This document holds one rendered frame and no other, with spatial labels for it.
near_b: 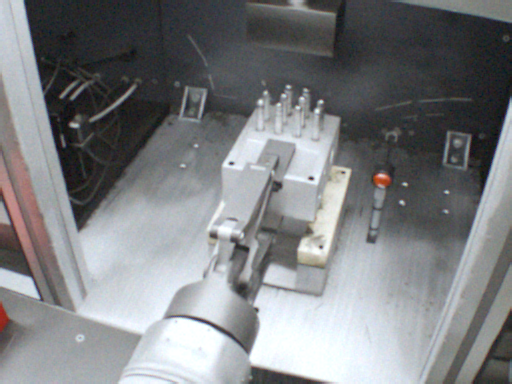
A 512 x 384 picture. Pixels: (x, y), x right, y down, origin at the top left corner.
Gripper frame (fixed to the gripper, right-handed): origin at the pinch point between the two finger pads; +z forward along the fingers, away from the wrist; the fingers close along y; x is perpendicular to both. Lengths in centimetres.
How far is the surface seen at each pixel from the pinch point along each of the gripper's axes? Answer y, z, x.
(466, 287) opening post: 5.2, -13.1, -18.8
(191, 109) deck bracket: -11.8, 27.0, 20.7
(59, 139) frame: -1.9, 2.8, 27.9
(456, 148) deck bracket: -11.6, 28.9, -20.5
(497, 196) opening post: 14.0, -12.8, -18.7
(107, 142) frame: -10.4, 13.8, 28.5
